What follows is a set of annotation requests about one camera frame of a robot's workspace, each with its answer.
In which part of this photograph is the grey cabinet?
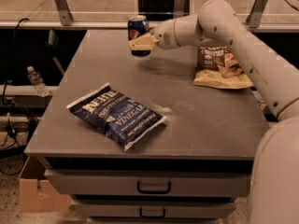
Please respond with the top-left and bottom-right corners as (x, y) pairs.
(26, 30), (267, 224)

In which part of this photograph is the grey lower drawer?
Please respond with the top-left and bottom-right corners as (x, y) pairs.
(71, 200), (235, 219)

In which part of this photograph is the blue kettle chips bag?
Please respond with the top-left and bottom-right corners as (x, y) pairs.
(66, 83), (166, 150)

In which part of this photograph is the brown sea salt chips bag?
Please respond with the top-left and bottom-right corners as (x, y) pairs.
(193, 47), (253, 90)

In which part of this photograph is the cardboard box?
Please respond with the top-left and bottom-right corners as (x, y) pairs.
(19, 158), (71, 213)

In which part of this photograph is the right metal bracket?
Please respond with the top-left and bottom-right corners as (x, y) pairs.
(246, 0), (268, 28)

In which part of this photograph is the metal bracket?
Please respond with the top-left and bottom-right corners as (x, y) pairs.
(54, 0), (73, 26)
(246, 0), (268, 28)
(173, 0), (186, 18)

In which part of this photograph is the middle metal bracket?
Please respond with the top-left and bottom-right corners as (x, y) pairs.
(173, 0), (186, 18)

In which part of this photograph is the clear plastic water bottle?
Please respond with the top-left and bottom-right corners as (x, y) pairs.
(27, 66), (49, 97)

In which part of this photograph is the blue pepsi can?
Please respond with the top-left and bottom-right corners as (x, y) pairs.
(127, 14), (151, 57)

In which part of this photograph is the grey drawer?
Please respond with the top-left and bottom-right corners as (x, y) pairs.
(71, 200), (235, 219)
(45, 170), (249, 198)

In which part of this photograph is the left metal bracket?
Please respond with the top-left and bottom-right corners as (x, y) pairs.
(54, 0), (73, 26)

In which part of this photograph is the black cable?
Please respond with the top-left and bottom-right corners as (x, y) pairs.
(0, 17), (31, 108)

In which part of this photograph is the grey upper drawer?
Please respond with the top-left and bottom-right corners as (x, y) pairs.
(45, 170), (249, 198)

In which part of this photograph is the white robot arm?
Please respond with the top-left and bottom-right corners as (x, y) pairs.
(129, 0), (299, 224)

